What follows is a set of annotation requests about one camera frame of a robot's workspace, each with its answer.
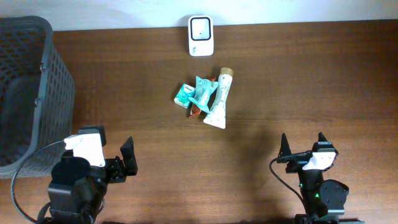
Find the orange brown snack wrapper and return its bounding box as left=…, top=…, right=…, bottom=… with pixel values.
left=189, top=76, right=216, bottom=118

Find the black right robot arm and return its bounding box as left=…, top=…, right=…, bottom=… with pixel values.
left=269, top=133, right=363, bottom=224

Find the white barcode scanner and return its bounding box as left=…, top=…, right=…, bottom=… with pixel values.
left=188, top=15, right=215, bottom=57

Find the white bamboo print tube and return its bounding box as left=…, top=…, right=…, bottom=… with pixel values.
left=203, top=67, right=234, bottom=129

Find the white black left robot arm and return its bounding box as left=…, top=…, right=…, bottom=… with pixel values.
left=36, top=126, right=138, bottom=223

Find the teal plastic pouch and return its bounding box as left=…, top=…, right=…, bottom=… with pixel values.
left=188, top=76, right=219, bottom=113

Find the green tissue pack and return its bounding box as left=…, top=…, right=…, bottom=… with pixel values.
left=174, top=83, right=195, bottom=108

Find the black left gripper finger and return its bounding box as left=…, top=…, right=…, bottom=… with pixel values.
left=120, top=136, right=138, bottom=176
left=78, top=126, right=106, bottom=146

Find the dark grey plastic basket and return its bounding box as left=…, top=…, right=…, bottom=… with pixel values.
left=1, top=16, right=75, bottom=179

